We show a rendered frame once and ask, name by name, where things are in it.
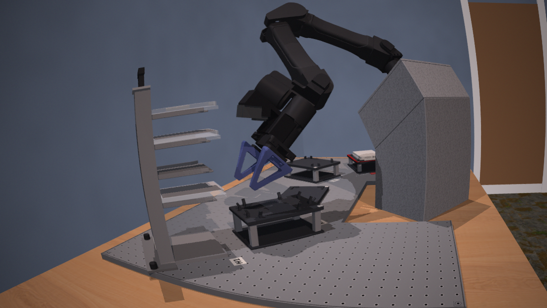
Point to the translucent white rectangular plate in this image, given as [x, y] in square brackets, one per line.
[209, 134]
[192, 191]

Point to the white multiwell plate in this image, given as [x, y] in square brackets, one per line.
[205, 105]

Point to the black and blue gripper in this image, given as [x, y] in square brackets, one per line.
[271, 150]

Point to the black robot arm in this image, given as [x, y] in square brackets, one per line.
[310, 86]

